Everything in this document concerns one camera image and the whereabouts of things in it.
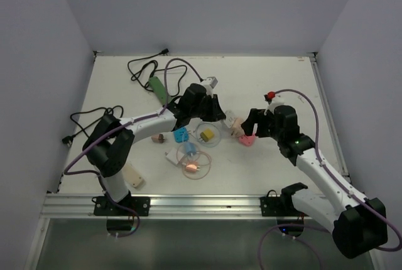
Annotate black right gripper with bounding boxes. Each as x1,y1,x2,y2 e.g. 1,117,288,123
241,109,283,142

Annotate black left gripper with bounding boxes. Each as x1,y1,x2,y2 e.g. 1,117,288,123
190,94,225,122

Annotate white folding plug adapter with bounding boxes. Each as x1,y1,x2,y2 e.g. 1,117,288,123
222,109,237,129

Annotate yellow usb charger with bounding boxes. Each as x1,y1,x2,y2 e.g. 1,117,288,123
198,128,215,143

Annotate blue plug adapter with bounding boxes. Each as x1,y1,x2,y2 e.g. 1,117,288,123
173,127,189,143

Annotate light blue usb charger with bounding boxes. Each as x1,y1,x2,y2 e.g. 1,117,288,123
183,142,198,157

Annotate salmon usb charger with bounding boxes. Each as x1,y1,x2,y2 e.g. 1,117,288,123
183,163,200,174

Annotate white usb charger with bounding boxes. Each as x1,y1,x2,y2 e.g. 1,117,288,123
165,148,179,166

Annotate pink usb charger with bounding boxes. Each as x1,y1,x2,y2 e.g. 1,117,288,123
151,133,167,144

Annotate green power strip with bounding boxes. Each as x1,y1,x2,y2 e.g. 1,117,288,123
148,77,171,105

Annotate cream power strip red sockets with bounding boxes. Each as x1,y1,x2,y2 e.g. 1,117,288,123
122,163,144,188

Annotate beige plug adapter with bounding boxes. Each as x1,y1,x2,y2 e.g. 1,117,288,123
230,117,245,138

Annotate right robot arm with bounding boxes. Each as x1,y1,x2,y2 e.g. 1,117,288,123
241,105,388,259

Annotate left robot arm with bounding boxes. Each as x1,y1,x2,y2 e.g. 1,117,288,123
82,77,226,215

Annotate light blue usb cable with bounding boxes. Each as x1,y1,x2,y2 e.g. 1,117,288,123
185,122,225,158

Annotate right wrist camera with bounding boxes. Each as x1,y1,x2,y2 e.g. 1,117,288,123
264,92,285,115

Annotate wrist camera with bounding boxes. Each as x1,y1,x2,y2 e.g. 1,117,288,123
200,77,218,97
264,92,285,115

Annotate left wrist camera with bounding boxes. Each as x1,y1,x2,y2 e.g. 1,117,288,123
200,77,218,97

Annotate pink usb cable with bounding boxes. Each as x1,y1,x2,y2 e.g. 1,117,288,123
175,146,212,180

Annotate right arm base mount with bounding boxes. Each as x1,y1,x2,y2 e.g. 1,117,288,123
259,182,308,217

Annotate black green strip cord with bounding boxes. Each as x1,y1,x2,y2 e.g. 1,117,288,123
127,48,188,98

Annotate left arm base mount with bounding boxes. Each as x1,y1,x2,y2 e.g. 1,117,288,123
91,195,151,217

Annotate black cream strip cord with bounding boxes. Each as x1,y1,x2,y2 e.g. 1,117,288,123
61,105,125,150

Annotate front aluminium rail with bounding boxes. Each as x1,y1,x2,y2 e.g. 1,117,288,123
40,193,315,219

